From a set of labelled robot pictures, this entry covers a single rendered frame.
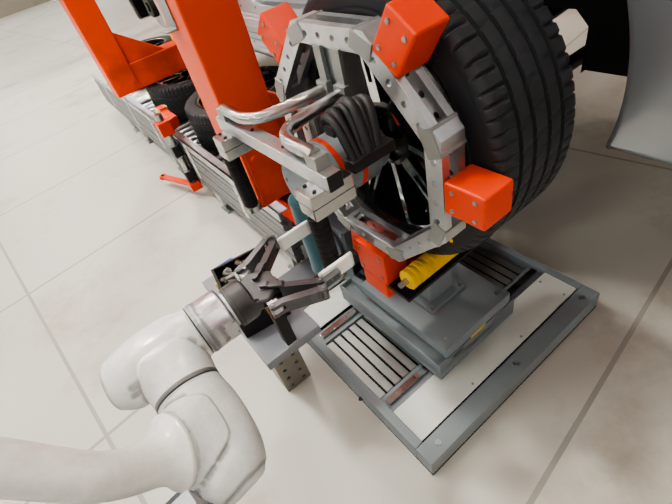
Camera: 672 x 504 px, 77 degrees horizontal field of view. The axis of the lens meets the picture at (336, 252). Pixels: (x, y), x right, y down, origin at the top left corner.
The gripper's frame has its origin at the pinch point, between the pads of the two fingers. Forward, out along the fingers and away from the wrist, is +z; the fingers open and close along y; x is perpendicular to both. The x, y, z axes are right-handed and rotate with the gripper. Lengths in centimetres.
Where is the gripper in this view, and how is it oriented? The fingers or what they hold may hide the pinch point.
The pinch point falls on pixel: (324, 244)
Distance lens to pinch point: 77.1
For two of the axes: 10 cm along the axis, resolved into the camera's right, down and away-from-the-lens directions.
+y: 6.0, 4.4, -6.7
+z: 7.7, -5.4, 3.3
